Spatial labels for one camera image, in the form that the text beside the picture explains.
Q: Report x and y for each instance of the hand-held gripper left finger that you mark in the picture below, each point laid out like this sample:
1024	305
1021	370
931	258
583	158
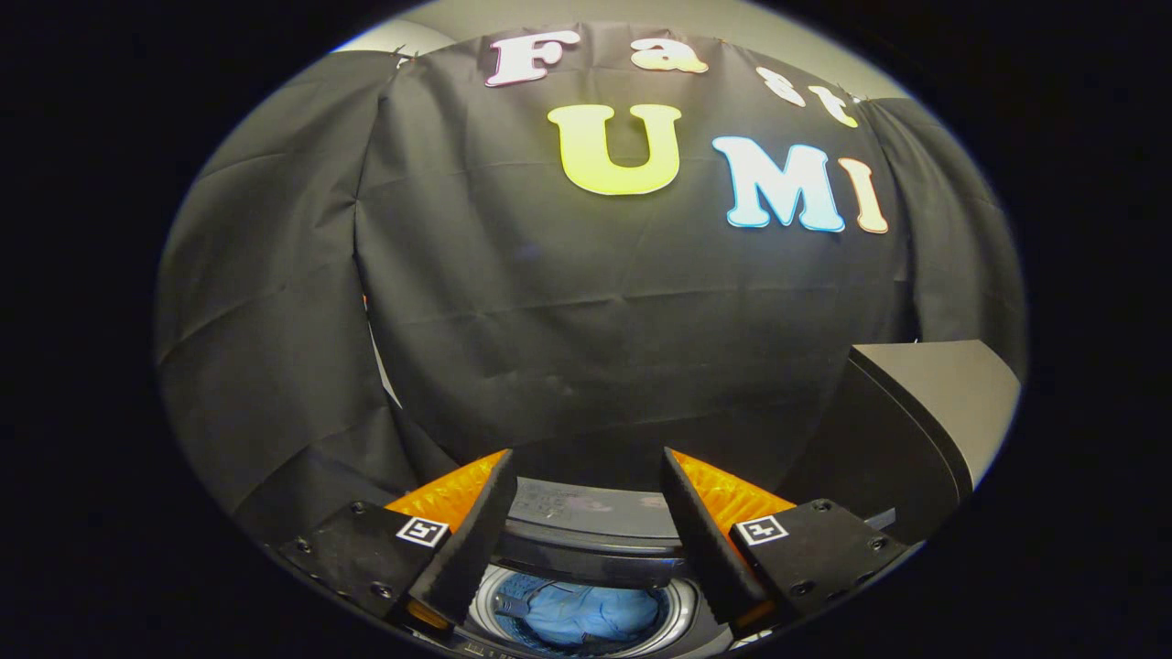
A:
467	540

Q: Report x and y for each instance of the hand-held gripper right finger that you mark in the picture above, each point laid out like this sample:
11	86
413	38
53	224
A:
700	540

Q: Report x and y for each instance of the black washing machine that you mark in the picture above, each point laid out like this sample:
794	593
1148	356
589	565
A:
682	609

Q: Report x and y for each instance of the dark washing machine lid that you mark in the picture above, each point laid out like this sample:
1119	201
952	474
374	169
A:
595	531

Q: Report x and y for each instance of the light blue polo shirt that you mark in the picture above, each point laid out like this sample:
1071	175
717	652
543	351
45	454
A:
586	613

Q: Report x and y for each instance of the grey cabinet with dark top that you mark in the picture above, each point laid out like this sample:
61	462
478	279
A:
916	430

